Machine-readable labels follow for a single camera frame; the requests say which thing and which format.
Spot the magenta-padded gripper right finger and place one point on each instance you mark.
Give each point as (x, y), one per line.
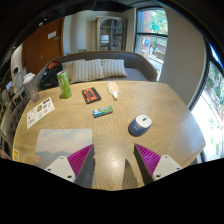
(150, 161)

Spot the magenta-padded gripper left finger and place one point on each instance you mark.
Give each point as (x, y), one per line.
(78, 160)

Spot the white and blue computer mouse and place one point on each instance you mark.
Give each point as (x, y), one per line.
(140, 126)

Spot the green gum pack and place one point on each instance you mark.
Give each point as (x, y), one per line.
(102, 111)

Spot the white sticker sheet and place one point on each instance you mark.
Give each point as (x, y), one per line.
(40, 111)

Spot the yellow sticker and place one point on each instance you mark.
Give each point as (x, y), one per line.
(15, 155)

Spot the black and orange box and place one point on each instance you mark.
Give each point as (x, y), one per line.
(91, 95)

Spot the green drink can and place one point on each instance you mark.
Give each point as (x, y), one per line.
(64, 85)

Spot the small white orange bottle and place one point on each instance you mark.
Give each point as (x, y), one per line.
(113, 89)

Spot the black and orange backpack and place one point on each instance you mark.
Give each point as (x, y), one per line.
(50, 76)

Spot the striped cushion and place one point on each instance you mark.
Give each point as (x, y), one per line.
(67, 68)
(114, 67)
(87, 70)

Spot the brown curved sofa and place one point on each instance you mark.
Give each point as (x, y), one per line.
(136, 65)

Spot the brown wooden door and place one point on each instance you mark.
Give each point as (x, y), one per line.
(41, 50)

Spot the white door sign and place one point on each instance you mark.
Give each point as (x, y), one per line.
(52, 34)

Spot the glass door cabinet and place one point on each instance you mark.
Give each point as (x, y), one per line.
(111, 33)

